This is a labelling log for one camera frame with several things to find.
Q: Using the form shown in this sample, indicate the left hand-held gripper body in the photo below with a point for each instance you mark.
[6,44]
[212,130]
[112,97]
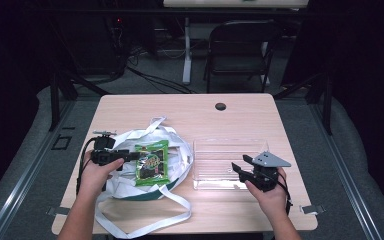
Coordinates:
[104,156]

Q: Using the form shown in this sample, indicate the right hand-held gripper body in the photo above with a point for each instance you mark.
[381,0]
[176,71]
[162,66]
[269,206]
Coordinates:
[266,175]

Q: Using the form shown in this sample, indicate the green snack packet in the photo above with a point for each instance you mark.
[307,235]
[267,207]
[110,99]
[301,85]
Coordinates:
[152,163]

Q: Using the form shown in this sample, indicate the clear plastic container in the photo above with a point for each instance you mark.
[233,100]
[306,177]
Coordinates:
[220,156]

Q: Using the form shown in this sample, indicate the white tote bag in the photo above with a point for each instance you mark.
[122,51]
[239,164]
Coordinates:
[176,156]

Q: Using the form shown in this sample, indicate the person's left hand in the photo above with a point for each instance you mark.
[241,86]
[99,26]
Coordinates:
[95,178]

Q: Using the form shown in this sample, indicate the person's right hand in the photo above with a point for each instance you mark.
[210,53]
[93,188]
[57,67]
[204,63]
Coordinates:
[273,200]

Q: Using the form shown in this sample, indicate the black metal stand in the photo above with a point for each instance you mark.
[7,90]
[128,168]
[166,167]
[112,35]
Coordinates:
[327,103]
[55,100]

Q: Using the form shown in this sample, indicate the white table leg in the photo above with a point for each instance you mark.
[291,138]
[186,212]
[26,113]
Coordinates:
[187,56]

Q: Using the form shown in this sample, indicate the black folding chair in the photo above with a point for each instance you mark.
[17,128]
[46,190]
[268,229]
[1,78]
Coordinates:
[240,46]

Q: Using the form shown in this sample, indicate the light background table top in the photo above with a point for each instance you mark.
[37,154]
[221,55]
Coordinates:
[213,3]

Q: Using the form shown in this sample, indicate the grey metal table bracket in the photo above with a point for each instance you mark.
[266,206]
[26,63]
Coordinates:
[58,210]
[313,209]

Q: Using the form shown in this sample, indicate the grey metal floor rail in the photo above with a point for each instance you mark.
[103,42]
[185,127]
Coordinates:
[343,166]
[23,180]

